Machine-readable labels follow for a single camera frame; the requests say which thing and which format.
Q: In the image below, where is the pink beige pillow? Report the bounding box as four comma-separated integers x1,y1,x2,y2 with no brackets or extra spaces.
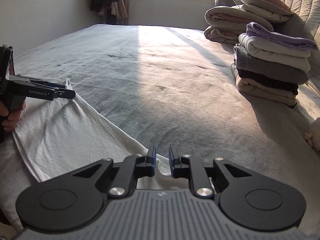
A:
233,0,295,23

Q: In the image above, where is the folded grey garment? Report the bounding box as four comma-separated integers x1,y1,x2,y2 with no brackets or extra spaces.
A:
234,44,309,85

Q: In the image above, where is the white cloth garment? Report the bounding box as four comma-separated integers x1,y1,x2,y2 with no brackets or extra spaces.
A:
0,78,190,233

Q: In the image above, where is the folded white garment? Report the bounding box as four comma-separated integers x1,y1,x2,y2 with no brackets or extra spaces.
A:
239,34,311,73

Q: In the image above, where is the white plush toy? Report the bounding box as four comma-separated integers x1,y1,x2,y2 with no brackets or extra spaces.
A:
303,118,320,152

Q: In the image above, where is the grey bed blanket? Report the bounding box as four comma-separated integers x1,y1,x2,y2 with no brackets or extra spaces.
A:
13,23,320,221

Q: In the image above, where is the folded dark garment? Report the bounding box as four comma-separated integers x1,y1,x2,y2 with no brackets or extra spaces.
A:
235,68,298,95

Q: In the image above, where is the person left hand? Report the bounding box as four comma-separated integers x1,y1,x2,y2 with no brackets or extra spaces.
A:
0,101,26,132

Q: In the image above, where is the quilted beige headboard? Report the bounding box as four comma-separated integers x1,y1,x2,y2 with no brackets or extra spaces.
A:
275,0,319,46

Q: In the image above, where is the folded beige garment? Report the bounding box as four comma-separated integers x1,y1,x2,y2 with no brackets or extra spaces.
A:
231,64,297,108

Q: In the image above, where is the folded lilac garment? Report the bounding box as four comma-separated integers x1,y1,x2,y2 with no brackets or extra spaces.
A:
246,22,318,50

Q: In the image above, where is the folded pink beige quilt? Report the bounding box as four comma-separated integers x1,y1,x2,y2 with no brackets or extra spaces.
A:
204,6,274,45

